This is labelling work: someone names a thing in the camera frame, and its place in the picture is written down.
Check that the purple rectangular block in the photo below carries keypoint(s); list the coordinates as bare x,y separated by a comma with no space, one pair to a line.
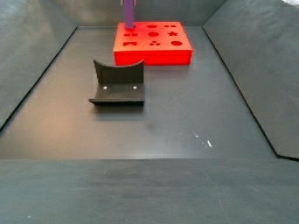
129,4

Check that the red shape sorting block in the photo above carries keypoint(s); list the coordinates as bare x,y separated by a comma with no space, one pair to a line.
158,42

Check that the black curved holder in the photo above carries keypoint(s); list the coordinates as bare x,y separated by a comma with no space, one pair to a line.
121,83

